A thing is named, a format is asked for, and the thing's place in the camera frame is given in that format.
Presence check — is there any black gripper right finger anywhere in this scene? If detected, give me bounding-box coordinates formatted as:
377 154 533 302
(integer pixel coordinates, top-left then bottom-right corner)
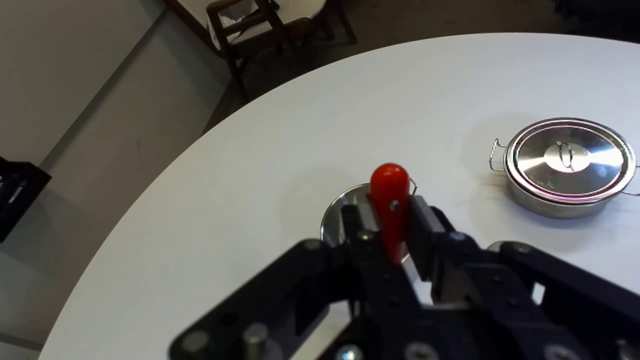
404 195 480 304

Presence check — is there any steel pot with lid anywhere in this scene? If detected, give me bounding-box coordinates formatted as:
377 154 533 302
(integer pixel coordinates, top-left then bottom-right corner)
488 115 640 220

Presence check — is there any dark wooden chair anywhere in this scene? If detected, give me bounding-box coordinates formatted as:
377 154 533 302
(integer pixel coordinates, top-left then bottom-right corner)
205 0 360 102

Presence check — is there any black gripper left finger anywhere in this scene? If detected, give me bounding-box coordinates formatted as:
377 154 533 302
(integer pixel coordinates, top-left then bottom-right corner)
341 197 390 270

